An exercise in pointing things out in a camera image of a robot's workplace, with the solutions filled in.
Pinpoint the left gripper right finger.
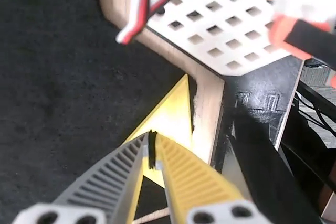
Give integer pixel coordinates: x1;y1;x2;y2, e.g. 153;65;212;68
151;132;265;224

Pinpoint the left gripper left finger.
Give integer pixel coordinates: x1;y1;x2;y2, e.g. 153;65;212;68
14;134;152;224

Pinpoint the orange and black handle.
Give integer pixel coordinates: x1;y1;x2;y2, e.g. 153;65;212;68
267;15;336;63

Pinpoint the square wooden tray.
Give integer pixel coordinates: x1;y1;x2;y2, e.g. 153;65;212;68
93;0;226;173

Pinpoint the black plywood board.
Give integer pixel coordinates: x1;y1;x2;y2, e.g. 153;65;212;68
215;56;306;174

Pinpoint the yellow triangle tangram piece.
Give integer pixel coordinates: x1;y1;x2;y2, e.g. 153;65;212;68
109;73;197;224

